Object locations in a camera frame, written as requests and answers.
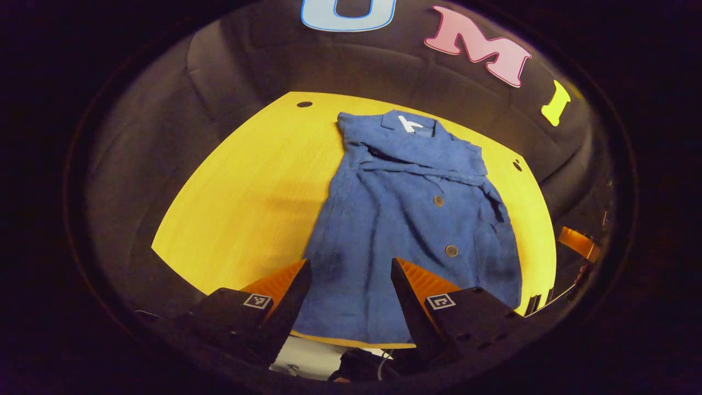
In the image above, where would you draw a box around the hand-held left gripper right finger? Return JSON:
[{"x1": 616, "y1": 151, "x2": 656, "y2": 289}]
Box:
[{"x1": 390, "y1": 257, "x2": 526, "y2": 365}]

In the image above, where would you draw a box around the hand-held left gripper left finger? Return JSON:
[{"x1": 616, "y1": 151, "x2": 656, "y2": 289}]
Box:
[{"x1": 186, "y1": 259, "x2": 313, "y2": 366}]

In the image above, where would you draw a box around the blue button shirt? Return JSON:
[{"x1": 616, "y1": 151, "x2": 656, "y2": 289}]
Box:
[{"x1": 291, "y1": 110, "x2": 523, "y2": 347}]

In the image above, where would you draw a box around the person's white clothing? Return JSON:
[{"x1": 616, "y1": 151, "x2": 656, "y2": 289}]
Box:
[{"x1": 271, "y1": 336, "x2": 393, "y2": 381}]

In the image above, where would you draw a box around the black backdrop cloth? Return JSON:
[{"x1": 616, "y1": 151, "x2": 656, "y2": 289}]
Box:
[{"x1": 71, "y1": 0, "x2": 620, "y2": 330}]

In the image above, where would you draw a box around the dark object with white cable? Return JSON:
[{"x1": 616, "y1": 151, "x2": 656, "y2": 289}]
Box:
[{"x1": 328, "y1": 350, "x2": 398, "y2": 383}]

